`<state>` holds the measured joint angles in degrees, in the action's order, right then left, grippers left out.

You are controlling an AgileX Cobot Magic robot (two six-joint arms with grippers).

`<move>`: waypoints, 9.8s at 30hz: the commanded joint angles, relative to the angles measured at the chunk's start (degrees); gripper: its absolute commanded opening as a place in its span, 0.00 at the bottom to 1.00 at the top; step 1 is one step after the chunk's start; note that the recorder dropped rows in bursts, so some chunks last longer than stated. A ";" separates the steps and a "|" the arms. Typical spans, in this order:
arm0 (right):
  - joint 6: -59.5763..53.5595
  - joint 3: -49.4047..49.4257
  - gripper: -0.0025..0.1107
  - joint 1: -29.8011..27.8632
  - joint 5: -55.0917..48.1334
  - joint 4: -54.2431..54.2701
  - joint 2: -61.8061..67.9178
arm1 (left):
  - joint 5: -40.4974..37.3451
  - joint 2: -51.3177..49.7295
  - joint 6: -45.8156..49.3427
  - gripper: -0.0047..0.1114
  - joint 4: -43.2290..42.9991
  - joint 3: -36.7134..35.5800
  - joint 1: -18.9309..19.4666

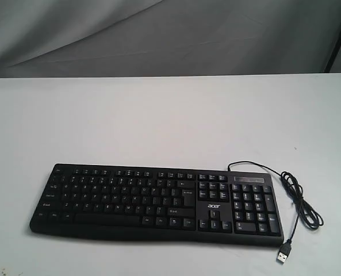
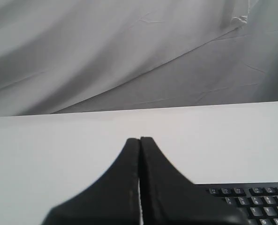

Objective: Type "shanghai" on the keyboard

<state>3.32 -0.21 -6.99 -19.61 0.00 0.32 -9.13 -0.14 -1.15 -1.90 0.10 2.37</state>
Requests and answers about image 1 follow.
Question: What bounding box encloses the grey backdrop cloth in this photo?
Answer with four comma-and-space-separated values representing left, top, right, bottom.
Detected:
0, 1, 341, 78

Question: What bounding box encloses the black USB cable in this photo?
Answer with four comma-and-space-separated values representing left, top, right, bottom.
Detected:
227, 162, 324, 265

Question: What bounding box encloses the black acer keyboard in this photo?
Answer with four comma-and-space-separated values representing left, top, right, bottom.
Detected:
29, 164, 284, 247

